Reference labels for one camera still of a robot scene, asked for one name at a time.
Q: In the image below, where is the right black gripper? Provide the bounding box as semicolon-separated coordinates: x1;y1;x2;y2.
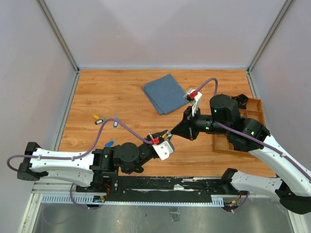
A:
171;104;229;141

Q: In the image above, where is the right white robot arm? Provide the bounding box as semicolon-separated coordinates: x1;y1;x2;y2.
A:
171;94;311;215

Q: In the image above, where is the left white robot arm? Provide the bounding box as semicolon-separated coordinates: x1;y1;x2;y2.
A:
17;131;175;192

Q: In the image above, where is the folded blue cloth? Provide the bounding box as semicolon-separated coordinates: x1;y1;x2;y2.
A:
142;74;188;115

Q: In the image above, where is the wooden compartment tray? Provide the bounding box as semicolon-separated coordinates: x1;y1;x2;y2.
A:
212;98;265;158

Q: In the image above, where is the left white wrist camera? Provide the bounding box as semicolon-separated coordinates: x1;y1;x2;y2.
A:
152;139;175;160

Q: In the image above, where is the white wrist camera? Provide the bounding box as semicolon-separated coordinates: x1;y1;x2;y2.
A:
152;139;175;160
184;88;202;116

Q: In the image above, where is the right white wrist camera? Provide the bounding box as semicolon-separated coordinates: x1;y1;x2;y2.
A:
184;88;202;116

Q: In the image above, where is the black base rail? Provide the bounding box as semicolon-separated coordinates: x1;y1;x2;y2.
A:
70;175;252;207

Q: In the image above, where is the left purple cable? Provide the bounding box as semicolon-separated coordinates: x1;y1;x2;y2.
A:
6;118;156;172

